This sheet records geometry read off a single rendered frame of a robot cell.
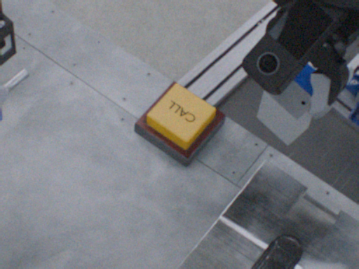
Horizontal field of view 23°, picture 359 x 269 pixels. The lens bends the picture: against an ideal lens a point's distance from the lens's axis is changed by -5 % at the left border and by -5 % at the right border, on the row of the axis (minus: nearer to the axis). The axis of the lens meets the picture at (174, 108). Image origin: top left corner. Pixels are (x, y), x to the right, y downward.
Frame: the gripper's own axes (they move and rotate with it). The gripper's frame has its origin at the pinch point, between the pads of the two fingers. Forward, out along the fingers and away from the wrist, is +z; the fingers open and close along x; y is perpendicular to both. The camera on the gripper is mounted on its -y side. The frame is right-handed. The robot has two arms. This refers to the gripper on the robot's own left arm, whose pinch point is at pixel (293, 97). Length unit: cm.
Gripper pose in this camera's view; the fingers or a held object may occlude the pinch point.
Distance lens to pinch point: 96.8
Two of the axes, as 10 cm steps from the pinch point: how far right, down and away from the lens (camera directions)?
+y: 7.2, -5.6, 4.1
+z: -0.7, 5.3, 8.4
